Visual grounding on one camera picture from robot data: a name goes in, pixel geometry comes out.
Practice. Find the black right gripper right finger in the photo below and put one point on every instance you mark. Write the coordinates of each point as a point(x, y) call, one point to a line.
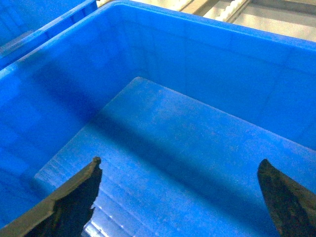
point(291, 206)

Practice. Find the left blue plastic crate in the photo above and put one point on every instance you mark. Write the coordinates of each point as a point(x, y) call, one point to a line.
point(27, 24)

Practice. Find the large blue plastic crate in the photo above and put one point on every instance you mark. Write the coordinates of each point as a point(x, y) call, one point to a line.
point(180, 109)

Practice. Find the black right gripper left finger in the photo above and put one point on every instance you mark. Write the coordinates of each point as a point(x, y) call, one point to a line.
point(63, 213)

